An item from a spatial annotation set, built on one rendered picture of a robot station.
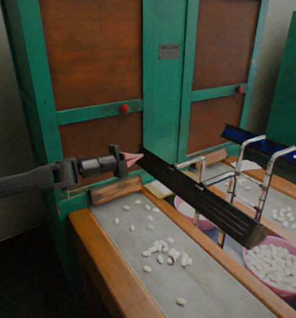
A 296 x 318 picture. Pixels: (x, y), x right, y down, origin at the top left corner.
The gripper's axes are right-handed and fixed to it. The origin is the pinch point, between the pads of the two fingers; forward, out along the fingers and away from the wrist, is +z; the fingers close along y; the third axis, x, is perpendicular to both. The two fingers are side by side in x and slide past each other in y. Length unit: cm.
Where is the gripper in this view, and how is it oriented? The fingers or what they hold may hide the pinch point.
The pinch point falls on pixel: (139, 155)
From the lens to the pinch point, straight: 81.4
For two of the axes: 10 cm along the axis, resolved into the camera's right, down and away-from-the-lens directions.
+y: 1.6, 9.7, 1.6
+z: 8.8, -2.1, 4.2
